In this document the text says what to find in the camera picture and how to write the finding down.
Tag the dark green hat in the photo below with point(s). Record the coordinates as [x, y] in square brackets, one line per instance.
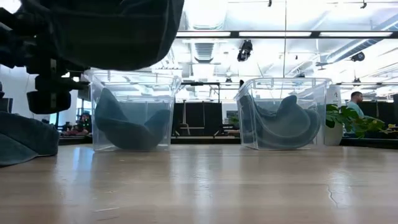
[289, 130]

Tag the person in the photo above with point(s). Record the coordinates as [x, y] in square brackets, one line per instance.
[354, 107]
[84, 124]

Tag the clear plastic bin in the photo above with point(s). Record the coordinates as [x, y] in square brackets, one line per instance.
[133, 93]
[323, 93]

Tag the black room divider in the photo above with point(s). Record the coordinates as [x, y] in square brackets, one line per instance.
[199, 118]

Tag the white plant pot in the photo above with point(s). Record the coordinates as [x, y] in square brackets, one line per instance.
[332, 135]

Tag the green leafy plant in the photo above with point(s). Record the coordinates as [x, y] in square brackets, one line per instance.
[351, 118]

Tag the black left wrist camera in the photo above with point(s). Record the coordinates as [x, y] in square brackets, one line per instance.
[46, 102]

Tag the black overhead camera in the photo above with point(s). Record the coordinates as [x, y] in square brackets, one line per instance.
[245, 49]

